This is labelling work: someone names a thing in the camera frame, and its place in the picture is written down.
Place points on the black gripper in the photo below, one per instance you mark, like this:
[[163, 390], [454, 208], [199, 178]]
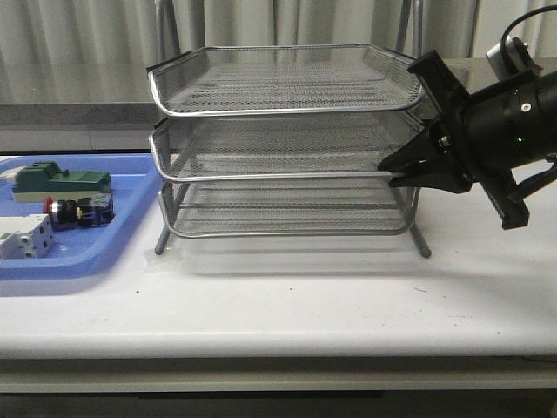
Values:
[[476, 138]]

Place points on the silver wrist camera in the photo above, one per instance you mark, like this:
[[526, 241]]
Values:
[[516, 60]]

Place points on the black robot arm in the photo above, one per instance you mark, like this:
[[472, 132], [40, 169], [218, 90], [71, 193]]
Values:
[[545, 130]]

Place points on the grey stone back counter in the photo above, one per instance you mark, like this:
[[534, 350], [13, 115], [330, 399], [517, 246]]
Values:
[[50, 108]]

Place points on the red emergency stop button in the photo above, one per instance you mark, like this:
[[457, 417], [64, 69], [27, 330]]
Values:
[[96, 210]]

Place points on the green and beige switch block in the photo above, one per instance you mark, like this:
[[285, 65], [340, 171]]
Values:
[[40, 180]]

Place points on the blue plastic tray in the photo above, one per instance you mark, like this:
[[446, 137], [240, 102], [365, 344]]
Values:
[[79, 251]]

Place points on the silver metal rack frame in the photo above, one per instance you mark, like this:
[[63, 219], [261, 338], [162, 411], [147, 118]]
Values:
[[168, 48]]

